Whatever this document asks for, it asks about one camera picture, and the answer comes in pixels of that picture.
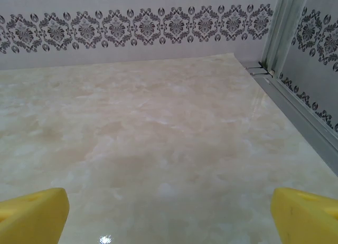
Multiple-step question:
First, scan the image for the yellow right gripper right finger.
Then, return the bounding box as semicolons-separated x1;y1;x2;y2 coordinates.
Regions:
271;187;338;244

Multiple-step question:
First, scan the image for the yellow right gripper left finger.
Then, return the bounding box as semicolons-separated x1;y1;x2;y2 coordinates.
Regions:
0;187;70;244

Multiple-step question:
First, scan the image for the aluminium side rail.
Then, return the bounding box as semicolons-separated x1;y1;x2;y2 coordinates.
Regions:
239;59;338;149

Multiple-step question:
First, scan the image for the aluminium frame post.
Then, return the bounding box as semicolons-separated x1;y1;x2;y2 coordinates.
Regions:
260;0;311;77

